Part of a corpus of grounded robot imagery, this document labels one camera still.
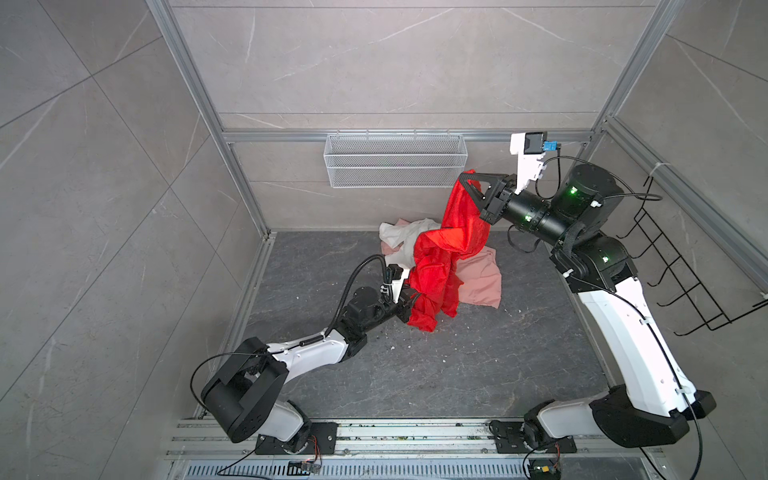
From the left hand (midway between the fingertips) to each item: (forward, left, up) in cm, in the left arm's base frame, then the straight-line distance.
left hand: (422, 282), depth 77 cm
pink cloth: (+15, -22, -15) cm, 31 cm away
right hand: (0, -4, +33) cm, 33 cm away
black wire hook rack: (-14, -57, +9) cm, 60 cm away
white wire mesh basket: (+46, +5, +7) cm, 46 cm away
